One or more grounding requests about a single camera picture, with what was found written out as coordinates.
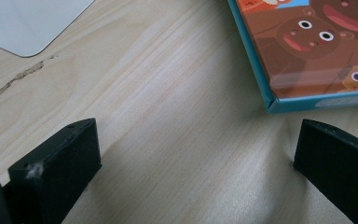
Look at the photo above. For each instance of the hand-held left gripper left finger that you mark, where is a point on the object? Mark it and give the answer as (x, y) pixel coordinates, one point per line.
(56, 174)

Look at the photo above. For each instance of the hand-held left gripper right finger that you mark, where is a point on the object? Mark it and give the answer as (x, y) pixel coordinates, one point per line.
(338, 174)

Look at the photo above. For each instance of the light blue monster picture book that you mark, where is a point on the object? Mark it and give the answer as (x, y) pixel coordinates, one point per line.
(307, 46)

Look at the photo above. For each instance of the clear acrylic book stand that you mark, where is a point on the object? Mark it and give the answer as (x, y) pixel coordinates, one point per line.
(28, 25)

